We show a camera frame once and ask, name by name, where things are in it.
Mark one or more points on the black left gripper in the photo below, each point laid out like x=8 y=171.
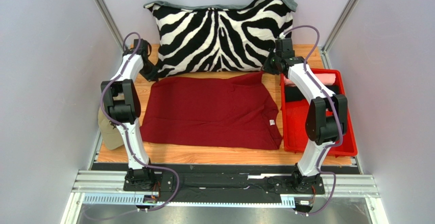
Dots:
x=153 y=76

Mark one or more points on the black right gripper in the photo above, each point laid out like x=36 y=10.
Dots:
x=269 y=67

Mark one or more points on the dark red t shirt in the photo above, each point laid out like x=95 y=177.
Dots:
x=234 y=112

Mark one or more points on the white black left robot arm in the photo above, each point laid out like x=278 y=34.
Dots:
x=122 y=107

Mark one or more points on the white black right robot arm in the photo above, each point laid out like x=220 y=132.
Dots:
x=326 y=121

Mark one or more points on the rolled black t shirt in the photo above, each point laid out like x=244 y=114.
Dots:
x=293 y=94

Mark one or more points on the zebra print pillow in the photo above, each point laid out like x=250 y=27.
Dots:
x=217 y=38

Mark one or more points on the rolled pink t shirt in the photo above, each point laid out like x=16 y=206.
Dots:
x=327 y=79

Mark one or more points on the beige baseball cap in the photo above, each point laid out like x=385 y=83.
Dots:
x=110 y=134

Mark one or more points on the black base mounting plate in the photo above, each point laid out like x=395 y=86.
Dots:
x=228 y=184

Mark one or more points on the left aluminium corner post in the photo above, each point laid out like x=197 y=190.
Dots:
x=104 y=10

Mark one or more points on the aluminium corner post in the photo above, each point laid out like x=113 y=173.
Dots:
x=104 y=10
x=346 y=12

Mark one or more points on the right aluminium corner post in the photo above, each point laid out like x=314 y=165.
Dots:
x=346 y=12

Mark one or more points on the aluminium frame rail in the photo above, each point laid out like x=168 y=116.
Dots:
x=106 y=187

